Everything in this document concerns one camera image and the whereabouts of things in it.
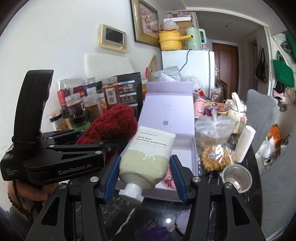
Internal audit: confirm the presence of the lavender sachet with purple tassel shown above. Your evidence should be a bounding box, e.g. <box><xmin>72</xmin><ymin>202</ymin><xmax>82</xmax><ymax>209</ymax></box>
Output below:
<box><xmin>134</xmin><ymin>209</ymin><xmax>190</xmax><ymax>240</ymax></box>

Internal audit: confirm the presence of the white paper roll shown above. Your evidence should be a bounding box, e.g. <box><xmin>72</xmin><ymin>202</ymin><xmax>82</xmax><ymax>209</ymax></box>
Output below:
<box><xmin>234</xmin><ymin>125</ymin><xmax>256</xmax><ymax>163</ymax></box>

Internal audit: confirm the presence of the yellow pot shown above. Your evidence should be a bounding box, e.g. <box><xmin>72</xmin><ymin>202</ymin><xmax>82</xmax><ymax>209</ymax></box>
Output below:
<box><xmin>159</xmin><ymin>30</ymin><xmax>193</xmax><ymax>51</ymax></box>

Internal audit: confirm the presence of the pink with-love pouch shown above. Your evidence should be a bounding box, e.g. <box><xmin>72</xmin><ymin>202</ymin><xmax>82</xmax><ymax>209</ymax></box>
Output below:
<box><xmin>156</xmin><ymin>168</ymin><xmax>176</xmax><ymax>191</ymax></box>

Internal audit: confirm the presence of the white refrigerator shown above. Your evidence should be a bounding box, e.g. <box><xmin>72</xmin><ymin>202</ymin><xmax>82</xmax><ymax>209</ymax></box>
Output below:
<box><xmin>162</xmin><ymin>50</ymin><xmax>215</xmax><ymax>98</ymax></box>

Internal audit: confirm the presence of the hand cream tube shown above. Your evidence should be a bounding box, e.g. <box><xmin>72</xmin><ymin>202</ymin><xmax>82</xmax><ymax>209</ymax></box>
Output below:
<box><xmin>119</xmin><ymin>126</ymin><xmax>176</xmax><ymax>204</ymax></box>

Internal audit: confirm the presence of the red label spice jar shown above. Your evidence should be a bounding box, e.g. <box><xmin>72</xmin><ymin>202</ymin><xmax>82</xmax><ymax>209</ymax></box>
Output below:
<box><xmin>56</xmin><ymin>78</ymin><xmax>71</xmax><ymax>116</ymax></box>

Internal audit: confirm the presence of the person's left hand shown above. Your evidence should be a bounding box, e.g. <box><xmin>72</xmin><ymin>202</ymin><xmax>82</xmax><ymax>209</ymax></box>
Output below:
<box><xmin>8</xmin><ymin>181</ymin><xmax>59</xmax><ymax>217</ymax></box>

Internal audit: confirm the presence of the green label jar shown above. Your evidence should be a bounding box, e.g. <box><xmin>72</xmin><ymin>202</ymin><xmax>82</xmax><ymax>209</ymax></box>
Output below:
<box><xmin>69</xmin><ymin>115</ymin><xmax>91</xmax><ymax>131</ymax></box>

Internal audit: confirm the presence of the brown label jar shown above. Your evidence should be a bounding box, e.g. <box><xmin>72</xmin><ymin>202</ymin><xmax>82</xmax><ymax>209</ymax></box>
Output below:
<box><xmin>82</xmin><ymin>93</ymin><xmax>103</xmax><ymax>123</ymax></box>

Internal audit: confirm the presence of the metal bowl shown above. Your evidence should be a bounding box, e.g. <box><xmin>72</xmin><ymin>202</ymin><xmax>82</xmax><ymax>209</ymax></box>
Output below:
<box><xmin>222</xmin><ymin>164</ymin><xmax>252</xmax><ymax>194</ymax></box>

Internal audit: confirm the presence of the large green tote bag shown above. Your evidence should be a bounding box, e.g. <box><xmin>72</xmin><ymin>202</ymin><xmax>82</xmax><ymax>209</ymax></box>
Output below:
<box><xmin>273</xmin><ymin>60</ymin><xmax>295</xmax><ymax>88</ymax></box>

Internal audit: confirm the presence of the grey chair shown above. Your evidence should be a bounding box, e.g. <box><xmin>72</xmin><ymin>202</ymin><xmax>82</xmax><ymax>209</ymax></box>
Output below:
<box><xmin>246</xmin><ymin>89</ymin><xmax>280</xmax><ymax>154</ymax></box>
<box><xmin>261</xmin><ymin>141</ymin><xmax>295</xmax><ymax>240</ymax></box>

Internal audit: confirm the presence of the dark red fluffy scrunchie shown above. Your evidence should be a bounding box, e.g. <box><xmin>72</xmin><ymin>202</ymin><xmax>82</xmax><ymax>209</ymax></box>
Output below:
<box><xmin>76</xmin><ymin>104</ymin><xmax>138</xmax><ymax>145</ymax></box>

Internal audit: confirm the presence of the jar with Chinese label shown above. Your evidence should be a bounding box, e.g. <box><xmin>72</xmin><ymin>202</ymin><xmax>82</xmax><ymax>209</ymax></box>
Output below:
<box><xmin>102</xmin><ymin>76</ymin><xmax>120</xmax><ymax>110</ymax></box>

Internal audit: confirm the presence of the black food pouch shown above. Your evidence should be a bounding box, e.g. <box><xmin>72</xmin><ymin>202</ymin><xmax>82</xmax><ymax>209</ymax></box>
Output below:
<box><xmin>116</xmin><ymin>72</ymin><xmax>143</xmax><ymax>120</ymax></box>

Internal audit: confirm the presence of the green electric kettle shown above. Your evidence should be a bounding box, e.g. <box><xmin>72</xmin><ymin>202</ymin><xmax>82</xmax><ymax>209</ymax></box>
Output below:
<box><xmin>185</xmin><ymin>27</ymin><xmax>207</xmax><ymax>50</ymax></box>

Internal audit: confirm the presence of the lavender open gift box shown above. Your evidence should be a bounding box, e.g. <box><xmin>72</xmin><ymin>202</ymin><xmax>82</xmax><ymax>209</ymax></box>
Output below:
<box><xmin>115</xmin><ymin>81</ymin><xmax>200</xmax><ymax>203</ymax></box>

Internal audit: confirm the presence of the wall intercom panel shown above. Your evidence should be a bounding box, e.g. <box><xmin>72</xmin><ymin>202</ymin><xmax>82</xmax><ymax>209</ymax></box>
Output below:
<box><xmin>98</xmin><ymin>24</ymin><xmax>127</xmax><ymax>52</ymax></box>

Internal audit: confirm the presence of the framed picture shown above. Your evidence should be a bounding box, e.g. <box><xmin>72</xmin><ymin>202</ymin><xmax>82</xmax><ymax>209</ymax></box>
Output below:
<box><xmin>129</xmin><ymin>0</ymin><xmax>159</xmax><ymax>47</ymax></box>

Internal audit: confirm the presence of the near grey chair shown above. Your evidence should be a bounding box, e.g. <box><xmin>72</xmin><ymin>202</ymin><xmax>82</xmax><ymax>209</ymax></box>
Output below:
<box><xmin>261</xmin><ymin>141</ymin><xmax>295</xmax><ymax>240</ymax></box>

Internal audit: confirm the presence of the bag of waffle cookies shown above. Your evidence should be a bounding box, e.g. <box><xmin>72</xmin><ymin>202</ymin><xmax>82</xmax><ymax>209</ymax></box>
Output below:
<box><xmin>201</xmin><ymin>144</ymin><xmax>237</xmax><ymax>172</ymax></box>

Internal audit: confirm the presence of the clear plastic bag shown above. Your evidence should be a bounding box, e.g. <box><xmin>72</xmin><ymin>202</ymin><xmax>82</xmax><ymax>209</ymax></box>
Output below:
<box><xmin>195</xmin><ymin>110</ymin><xmax>238</xmax><ymax>150</ymax></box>

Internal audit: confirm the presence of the far grey chair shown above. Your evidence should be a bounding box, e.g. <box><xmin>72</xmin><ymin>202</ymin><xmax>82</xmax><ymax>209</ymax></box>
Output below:
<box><xmin>246</xmin><ymin>89</ymin><xmax>280</xmax><ymax>154</ymax></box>

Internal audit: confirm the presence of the brown entrance door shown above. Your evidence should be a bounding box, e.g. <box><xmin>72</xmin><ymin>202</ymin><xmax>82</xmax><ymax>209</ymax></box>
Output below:
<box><xmin>212</xmin><ymin>43</ymin><xmax>239</xmax><ymax>99</ymax></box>

